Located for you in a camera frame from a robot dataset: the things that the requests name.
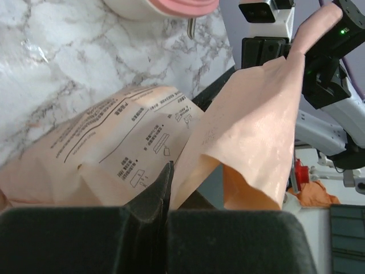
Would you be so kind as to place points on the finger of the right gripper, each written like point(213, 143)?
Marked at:
point(259, 50)

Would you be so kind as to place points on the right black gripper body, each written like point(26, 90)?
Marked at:
point(340, 26)

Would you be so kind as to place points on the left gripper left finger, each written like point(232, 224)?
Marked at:
point(152, 204)

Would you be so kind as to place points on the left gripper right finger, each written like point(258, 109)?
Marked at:
point(196, 202)

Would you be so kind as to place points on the silver metal scoop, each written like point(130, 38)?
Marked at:
point(191, 28)

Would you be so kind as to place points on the orange cat litter bag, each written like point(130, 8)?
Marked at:
point(93, 107)

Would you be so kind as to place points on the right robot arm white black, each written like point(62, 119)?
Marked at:
point(342, 141)

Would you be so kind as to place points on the pink litter box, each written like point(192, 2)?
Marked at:
point(154, 10)

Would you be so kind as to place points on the red round object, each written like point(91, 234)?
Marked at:
point(301, 173)

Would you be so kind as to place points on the orange cloth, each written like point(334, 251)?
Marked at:
point(314, 195)

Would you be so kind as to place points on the dark storage drawer unit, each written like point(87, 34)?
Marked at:
point(347, 238)

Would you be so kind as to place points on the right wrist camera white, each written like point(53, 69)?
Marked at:
point(269, 18)

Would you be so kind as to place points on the black table front rail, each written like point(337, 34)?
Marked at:
point(206, 97)

